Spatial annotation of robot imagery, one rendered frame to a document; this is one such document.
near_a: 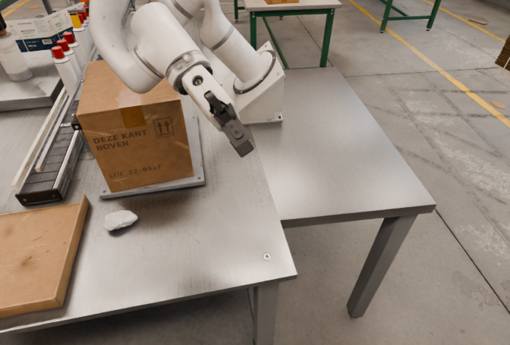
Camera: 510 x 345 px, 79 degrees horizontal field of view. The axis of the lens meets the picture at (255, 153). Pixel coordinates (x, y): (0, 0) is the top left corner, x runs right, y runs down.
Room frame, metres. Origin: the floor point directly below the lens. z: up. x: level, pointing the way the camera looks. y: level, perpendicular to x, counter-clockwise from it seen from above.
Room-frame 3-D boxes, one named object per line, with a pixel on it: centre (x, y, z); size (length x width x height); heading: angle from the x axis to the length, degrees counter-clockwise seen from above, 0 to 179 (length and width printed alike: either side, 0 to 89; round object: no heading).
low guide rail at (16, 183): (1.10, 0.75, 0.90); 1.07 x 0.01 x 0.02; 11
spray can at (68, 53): (1.14, 0.71, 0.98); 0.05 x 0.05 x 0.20
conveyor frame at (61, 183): (1.39, 0.77, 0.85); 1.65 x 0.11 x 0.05; 11
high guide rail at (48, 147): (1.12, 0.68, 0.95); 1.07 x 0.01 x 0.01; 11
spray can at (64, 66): (1.08, 0.70, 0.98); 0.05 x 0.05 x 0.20
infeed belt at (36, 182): (1.39, 0.77, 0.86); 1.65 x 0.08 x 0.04; 11
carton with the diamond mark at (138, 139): (0.78, 0.34, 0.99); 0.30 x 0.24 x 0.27; 17
